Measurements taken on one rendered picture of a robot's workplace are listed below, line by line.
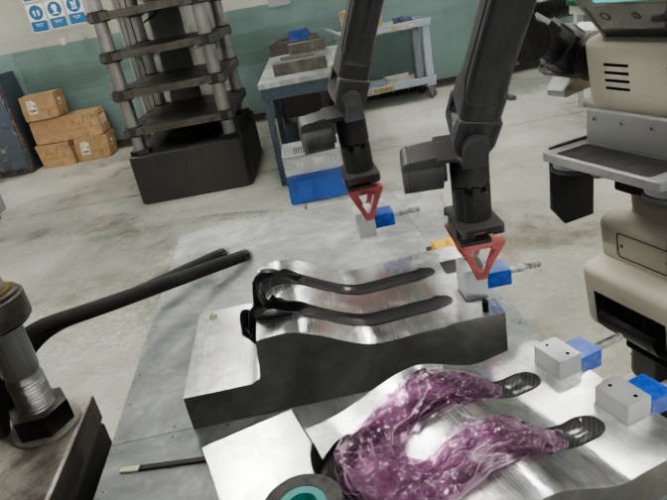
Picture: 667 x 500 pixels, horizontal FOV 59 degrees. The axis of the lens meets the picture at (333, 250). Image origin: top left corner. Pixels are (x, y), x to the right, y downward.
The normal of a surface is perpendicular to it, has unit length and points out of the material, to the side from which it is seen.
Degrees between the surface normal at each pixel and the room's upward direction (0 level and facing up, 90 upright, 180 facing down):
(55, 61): 90
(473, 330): 90
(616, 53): 98
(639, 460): 0
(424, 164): 119
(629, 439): 0
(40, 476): 0
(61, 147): 92
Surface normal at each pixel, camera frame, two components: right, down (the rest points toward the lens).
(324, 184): 0.08, 0.41
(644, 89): -0.88, 0.43
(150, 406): -0.18, -0.90
